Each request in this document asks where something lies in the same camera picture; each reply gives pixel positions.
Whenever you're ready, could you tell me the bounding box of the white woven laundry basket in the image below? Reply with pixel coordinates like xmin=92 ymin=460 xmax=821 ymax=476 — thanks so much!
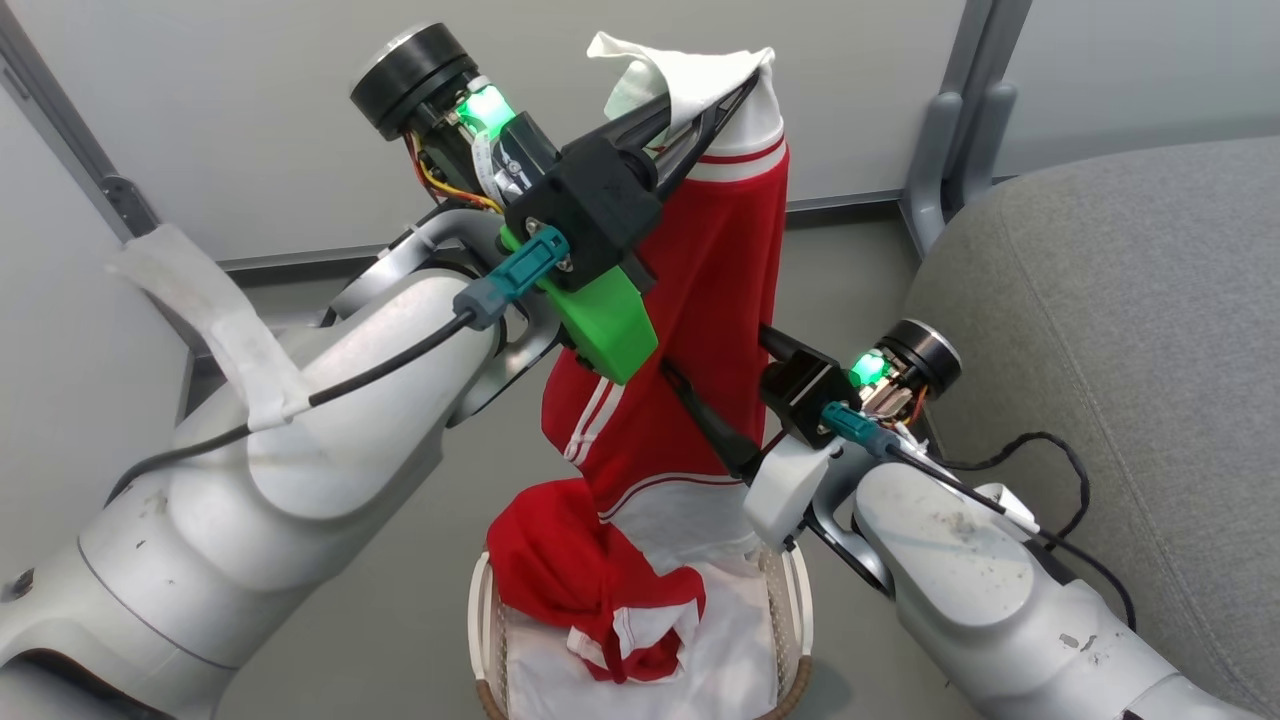
xmin=467 ymin=545 xmax=813 ymax=720

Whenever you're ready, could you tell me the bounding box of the thin black looped cable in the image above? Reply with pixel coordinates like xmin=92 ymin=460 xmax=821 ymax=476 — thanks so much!
xmin=925 ymin=432 xmax=1093 ymax=546

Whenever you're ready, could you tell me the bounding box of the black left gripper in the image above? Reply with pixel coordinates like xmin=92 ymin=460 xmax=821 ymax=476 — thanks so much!
xmin=349 ymin=23 xmax=762 ymax=293

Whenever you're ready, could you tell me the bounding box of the white fabric basket liner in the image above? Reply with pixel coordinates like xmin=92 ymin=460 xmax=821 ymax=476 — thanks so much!
xmin=505 ymin=560 xmax=791 ymax=720

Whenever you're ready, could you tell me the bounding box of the white strap around arm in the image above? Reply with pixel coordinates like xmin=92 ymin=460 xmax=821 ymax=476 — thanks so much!
xmin=108 ymin=223 xmax=313 ymax=433

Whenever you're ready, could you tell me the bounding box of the grey fabric sofa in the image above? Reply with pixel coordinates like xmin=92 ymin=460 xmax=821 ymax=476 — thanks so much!
xmin=900 ymin=135 xmax=1280 ymax=720

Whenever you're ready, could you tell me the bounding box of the red and white sports shirt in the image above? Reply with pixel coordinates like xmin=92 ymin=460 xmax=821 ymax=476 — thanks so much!
xmin=487 ymin=32 xmax=791 ymax=686

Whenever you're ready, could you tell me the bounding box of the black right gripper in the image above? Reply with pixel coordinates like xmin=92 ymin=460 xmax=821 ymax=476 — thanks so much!
xmin=659 ymin=318 xmax=963 ymax=480

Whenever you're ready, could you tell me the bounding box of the black cable with teal plug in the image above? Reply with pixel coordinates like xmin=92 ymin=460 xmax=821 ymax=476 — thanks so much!
xmin=105 ymin=226 xmax=573 ymax=504
xmin=822 ymin=400 xmax=1138 ymax=633

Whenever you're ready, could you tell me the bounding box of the grey partition base rail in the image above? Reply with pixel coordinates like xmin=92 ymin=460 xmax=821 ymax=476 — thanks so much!
xmin=215 ymin=195 xmax=906 ymax=277

